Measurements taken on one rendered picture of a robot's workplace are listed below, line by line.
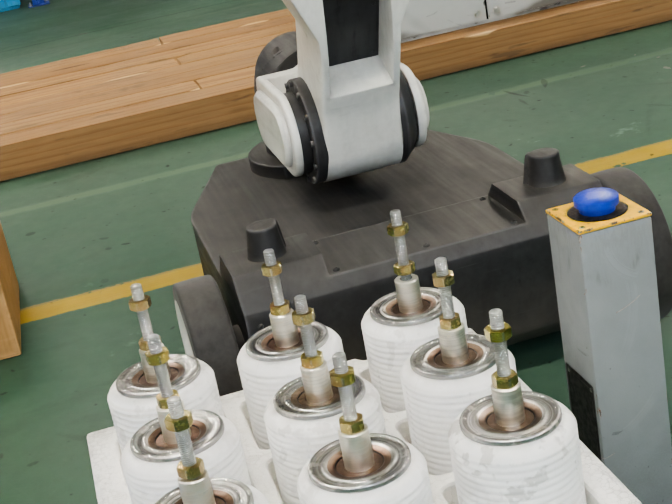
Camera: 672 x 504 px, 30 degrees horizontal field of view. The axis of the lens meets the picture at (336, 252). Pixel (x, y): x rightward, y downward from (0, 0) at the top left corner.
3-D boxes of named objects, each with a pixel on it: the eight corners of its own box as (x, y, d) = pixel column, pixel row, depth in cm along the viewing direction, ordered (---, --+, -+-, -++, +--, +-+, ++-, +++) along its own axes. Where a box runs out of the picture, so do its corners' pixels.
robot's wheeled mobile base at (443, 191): (166, 264, 202) (117, 64, 190) (466, 187, 212) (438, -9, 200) (242, 442, 144) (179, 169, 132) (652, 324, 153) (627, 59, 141)
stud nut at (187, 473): (184, 466, 89) (182, 455, 88) (207, 464, 88) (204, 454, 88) (176, 481, 87) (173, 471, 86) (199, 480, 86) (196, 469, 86)
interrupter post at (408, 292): (411, 303, 116) (406, 270, 115) (430, 308, 114) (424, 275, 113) (393, 313, 115) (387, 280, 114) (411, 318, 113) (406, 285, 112)
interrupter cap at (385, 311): (411, 287, 120) (410, 280, 119) (469, 303, 114) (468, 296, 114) (354, 318, 115) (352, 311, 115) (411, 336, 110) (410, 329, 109)
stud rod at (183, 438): (192, 488, 89) (168, 395, 86) (205, 488, 88) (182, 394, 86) (188, 496, 88) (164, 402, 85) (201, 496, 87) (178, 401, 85)
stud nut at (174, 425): (172, 419, 87) (170, 408, 87) (195, 417, 87) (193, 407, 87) (164, 433, 85) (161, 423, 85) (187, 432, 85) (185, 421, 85)
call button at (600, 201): (567, 214, 113) (565, 193, 112) (608, 204, 114) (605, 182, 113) (587, 227, 109) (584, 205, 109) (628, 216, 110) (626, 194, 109)
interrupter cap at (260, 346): (305, 318, 117) (303, 311, 117) (344, 342, 111) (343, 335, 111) (232, 346, 114) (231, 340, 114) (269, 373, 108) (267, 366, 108)
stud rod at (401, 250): (404, 285, 114) (391, 208, 112) (414, 285, 114) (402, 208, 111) (400, 290, 114) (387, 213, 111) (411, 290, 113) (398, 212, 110)
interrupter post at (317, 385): (300, 404, 101) (292, 368, 100) (316, 390, 103) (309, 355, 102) (324, 408, 100) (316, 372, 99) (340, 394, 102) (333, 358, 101)
